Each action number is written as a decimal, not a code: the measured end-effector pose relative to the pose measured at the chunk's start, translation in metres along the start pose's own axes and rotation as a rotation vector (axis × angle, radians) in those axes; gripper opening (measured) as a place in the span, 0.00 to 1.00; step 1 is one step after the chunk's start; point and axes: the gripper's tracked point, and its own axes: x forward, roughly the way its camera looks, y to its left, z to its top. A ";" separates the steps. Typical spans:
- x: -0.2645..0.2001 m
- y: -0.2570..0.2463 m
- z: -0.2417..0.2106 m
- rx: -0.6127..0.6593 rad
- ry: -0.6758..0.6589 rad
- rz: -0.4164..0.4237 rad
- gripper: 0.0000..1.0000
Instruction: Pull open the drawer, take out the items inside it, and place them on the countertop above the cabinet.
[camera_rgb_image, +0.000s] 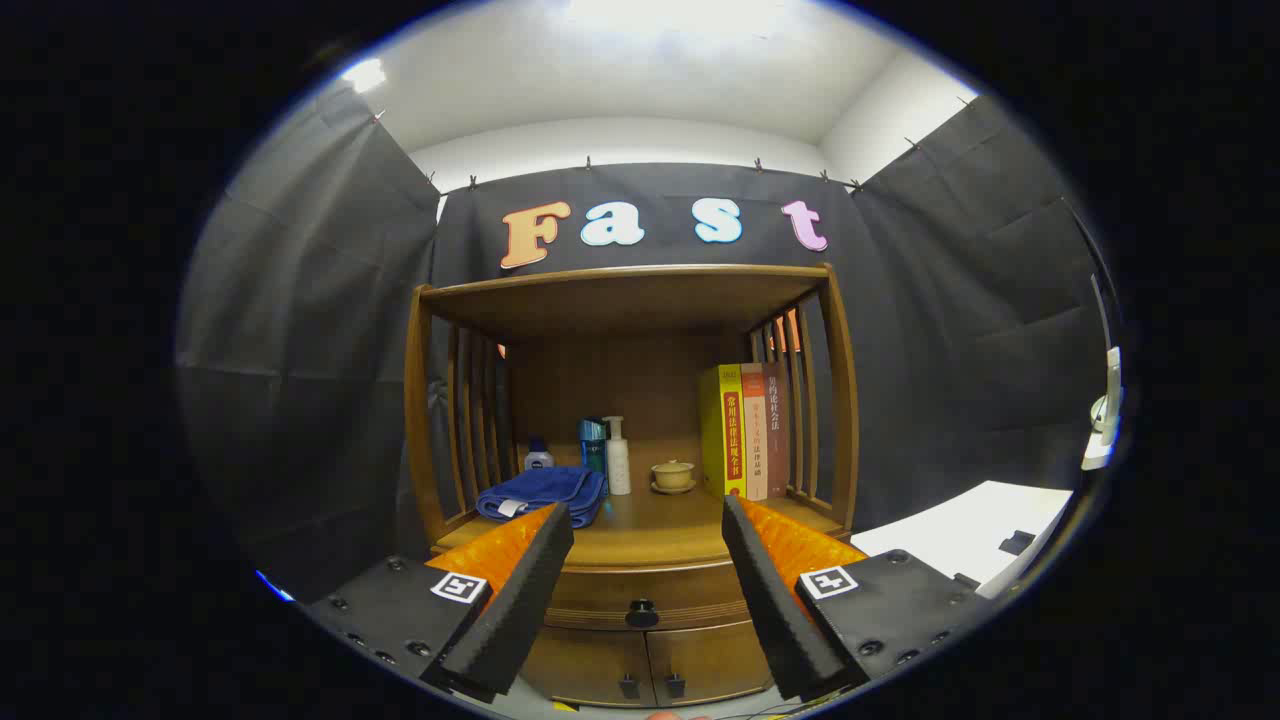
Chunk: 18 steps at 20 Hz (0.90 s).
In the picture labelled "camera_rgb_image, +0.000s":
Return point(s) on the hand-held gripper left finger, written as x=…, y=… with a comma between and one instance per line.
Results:
x=520, y=590

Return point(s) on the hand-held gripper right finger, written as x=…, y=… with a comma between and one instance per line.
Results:
x=770, y=600

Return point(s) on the wooden drawer with black knob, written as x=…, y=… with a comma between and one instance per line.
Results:
x=600, y=595

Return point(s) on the wooden cabinet door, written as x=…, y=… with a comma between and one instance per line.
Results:
x=720, y=660
x=580, y=665

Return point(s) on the wooden countertop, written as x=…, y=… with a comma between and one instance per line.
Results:
x=650, y=530

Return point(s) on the white drawer unit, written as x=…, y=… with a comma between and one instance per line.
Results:
x=960, y=530

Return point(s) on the wooden cabinet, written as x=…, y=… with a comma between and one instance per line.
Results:
x=620, y=300

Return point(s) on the folded blue towel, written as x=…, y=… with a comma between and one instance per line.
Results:
x=540, y=490

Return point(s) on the small white bottle blue cap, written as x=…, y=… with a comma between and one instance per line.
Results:
x=538, y=458

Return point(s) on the beige lidded teacup with saucer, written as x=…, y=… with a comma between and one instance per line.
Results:
x=673, y=475

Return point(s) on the white pump bottle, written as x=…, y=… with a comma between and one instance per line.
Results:
x=619, y=465

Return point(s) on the cream and orange book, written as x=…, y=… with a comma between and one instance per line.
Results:
x=755, y=440

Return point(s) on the teal blue bottle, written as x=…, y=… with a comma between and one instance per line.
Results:
x=592, y=445

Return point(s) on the brown book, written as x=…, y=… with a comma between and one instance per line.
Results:
x=777, y=430

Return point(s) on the yellow book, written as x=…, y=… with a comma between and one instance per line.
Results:
x=720, y=430

